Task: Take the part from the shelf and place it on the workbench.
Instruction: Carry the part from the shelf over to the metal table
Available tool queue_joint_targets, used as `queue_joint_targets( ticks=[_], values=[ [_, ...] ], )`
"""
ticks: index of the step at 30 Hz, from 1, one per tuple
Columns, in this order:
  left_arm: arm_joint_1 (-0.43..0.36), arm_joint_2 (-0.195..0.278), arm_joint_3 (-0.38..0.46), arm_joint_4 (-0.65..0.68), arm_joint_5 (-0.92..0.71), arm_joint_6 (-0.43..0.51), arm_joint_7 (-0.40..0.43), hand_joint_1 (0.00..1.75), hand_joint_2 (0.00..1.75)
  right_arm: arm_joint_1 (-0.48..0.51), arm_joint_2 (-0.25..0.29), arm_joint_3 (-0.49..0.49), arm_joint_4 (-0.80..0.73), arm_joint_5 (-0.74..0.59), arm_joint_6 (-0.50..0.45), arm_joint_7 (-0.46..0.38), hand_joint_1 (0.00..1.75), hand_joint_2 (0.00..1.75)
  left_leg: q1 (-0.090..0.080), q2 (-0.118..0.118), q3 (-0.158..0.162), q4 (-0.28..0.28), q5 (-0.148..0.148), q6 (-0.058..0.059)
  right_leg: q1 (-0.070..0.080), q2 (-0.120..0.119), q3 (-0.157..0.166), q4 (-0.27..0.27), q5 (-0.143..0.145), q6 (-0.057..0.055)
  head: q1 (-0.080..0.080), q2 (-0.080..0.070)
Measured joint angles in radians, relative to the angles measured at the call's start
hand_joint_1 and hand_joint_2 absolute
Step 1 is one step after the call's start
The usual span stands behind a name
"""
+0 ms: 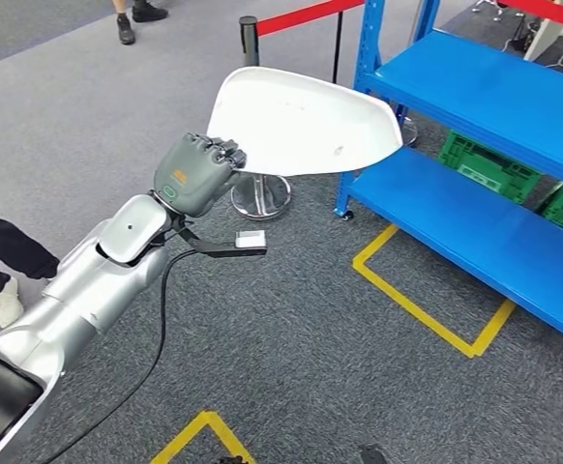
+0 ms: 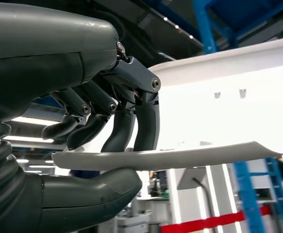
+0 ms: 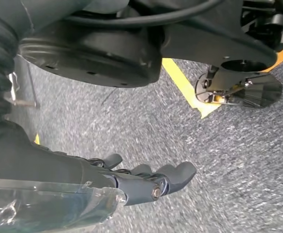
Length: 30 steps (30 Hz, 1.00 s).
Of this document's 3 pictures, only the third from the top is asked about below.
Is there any black leg cable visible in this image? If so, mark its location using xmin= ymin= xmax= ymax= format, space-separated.
xmin=66 ymin=0 xmax=226 ymax=29

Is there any clear plastic guard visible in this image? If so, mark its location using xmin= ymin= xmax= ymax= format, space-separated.
xmin=0 ymin=178 xmax=128 ymax=233

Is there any black robot right foot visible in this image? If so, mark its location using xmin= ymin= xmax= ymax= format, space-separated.
xmin=194 ymin=66 xmax=283 ymax=109

